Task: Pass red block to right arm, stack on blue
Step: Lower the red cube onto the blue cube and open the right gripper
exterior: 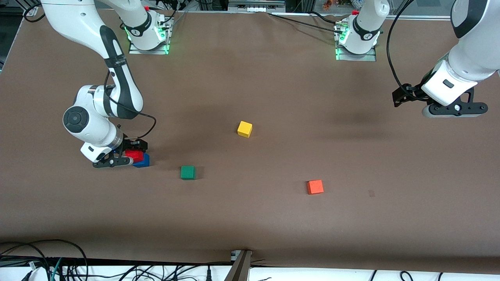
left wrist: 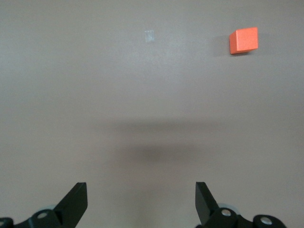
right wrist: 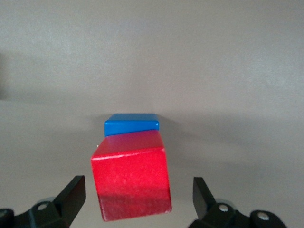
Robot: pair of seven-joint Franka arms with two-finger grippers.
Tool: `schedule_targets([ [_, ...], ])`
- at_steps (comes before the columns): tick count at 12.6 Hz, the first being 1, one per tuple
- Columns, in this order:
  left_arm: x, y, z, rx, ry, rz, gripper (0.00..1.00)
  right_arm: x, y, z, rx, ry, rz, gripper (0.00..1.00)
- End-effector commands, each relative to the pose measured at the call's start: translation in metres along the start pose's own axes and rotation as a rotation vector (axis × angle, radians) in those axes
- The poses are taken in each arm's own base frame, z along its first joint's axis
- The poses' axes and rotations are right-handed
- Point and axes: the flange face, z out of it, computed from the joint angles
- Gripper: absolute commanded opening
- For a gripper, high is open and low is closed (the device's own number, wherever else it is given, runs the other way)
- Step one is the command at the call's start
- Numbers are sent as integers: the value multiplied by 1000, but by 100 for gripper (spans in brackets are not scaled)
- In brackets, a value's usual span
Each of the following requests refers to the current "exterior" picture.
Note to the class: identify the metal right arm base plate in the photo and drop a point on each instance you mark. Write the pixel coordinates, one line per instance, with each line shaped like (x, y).
(168, 39)

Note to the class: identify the blue cube block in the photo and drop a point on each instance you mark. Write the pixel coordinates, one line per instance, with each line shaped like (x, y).
(144, 162)

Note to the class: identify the orange cube block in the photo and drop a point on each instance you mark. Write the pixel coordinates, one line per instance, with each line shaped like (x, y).
(315, 187)

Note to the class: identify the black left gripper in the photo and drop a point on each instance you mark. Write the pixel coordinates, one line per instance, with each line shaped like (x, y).
(411, 93)

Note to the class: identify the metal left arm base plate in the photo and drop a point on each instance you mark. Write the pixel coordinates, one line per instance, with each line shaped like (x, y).
(357, 57)

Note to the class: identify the grey device with ports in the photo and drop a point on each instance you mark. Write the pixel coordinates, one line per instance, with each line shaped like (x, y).
(256, 6)

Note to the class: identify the aluminium frame rail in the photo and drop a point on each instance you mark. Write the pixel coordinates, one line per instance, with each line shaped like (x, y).
(425, 17)

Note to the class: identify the red cube block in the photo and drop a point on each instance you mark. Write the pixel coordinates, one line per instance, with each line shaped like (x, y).
(134, 156)

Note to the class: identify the yellow cube block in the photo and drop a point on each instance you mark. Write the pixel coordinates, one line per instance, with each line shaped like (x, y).
(244, 129)

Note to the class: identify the green cube block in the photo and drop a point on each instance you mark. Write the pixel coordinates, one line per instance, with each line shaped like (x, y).
(187, 173)

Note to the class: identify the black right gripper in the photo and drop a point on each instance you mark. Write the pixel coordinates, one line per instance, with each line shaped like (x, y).
(132, 143)

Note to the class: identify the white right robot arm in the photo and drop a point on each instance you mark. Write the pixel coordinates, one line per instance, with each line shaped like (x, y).
(78, 19)

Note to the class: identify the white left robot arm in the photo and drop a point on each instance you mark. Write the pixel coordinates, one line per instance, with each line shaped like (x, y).
(472, 58)

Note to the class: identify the brown table cover sheet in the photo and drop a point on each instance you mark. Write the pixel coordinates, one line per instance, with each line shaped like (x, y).
(250, 218)

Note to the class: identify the grey metal profile post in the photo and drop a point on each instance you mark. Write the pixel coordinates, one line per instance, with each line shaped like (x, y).
(240, 269)

